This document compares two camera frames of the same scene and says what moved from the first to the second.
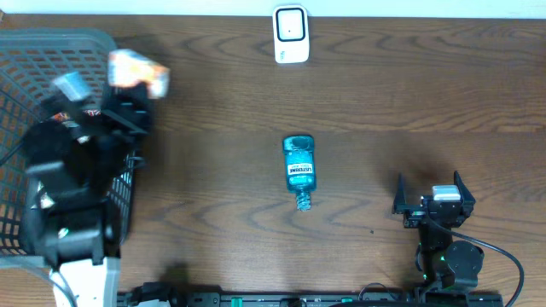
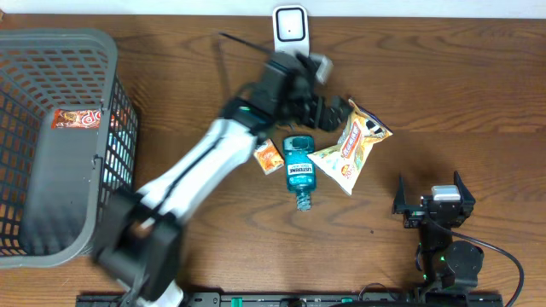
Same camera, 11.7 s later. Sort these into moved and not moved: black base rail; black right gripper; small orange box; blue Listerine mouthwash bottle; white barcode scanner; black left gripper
Moved: small orange box; black left gripper
Not moved: blue Listerine mouthwash bottle; black base rail; black right gripper; white barcode scanner
